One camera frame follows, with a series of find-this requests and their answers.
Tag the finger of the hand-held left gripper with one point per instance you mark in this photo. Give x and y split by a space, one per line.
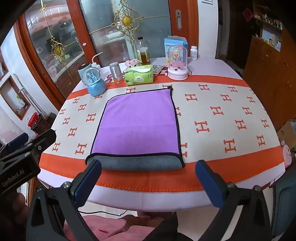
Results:
17 140
44 139

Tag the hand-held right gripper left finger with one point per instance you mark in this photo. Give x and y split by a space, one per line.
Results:
89 183

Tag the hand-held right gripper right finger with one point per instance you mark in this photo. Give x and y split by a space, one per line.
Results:
208 185

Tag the purple and grey towel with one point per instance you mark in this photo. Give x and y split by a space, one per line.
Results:
136 125

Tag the person's left hand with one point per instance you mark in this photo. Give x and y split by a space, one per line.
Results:
12 215

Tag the red lidded container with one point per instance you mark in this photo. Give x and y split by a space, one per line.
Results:
34 120

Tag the small wooden framed window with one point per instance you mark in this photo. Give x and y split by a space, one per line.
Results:
12 97

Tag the pink clothing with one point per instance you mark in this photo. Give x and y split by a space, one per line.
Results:
111 228

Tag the dark cloth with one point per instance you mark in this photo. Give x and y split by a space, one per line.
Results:
163 230

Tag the orange and white printed tablecloth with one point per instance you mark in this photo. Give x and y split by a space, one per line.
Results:
208 111

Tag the blue snow globe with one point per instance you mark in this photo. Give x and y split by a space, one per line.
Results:
94 82

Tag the teal round humidifier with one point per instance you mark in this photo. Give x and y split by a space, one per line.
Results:
82 70

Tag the grey chair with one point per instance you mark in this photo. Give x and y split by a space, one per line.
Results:
285 204

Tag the pink round toy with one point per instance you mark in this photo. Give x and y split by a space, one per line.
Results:
286 155

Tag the gold door ornament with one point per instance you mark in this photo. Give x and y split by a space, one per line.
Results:
57 49
126 20

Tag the wooden framed glass door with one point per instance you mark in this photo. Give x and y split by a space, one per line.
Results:
101 20
41 46

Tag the cardboard box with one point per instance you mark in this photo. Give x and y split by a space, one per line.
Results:
286 132

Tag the silver metal can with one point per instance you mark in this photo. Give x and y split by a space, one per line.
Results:
115 73

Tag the green tissue pack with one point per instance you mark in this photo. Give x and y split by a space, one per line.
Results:
138 75

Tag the pink flower ornament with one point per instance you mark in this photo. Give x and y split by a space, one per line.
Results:
132 62

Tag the wooden cabinet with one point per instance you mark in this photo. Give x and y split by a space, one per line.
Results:
266 76

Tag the glass dome figurine music box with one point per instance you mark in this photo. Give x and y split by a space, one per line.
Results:
177 64

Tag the silver pill blister pack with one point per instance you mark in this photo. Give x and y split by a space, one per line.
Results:
158 69

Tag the glass oil bottle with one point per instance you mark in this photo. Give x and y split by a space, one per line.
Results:
143 55

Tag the white pill bottle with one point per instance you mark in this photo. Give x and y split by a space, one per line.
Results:
194 53

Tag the blue carton box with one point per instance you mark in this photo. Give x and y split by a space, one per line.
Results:
170 45

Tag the wall shelf with small things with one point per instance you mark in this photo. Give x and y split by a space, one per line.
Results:
270 37

